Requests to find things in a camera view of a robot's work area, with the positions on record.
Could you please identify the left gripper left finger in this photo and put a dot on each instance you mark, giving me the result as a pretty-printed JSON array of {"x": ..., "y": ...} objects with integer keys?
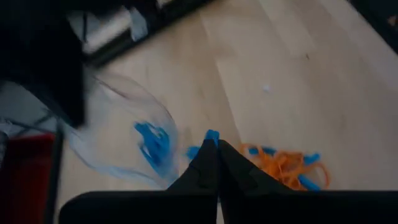
[{"x": 186, "y": 205}]

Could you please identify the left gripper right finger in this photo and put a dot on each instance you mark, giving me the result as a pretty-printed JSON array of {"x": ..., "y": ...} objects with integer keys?
[{"x": 280, "y": 208}]

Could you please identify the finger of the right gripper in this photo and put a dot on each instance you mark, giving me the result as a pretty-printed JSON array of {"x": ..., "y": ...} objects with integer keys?
[{"x": 73, "y": 99}]

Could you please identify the blue rubber bands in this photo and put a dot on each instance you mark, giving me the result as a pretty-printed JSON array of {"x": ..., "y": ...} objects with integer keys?
[{"x": 308, "y": 183}]

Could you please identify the orange rubber bands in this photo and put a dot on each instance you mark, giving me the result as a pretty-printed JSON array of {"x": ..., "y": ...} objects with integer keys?
[{"x": 286, "y": 168}]

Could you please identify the clear plastic zip bag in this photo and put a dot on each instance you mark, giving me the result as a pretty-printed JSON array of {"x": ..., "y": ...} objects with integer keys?
[{"x": 118, "y": 124}]

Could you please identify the red plastic bin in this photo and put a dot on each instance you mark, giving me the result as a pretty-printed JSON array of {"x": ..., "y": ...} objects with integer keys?
[{"x": 25, "y": 180}]

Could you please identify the silver mounting plate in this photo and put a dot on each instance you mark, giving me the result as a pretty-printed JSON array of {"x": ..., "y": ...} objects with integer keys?
[{"x": 138, "y": 25}]

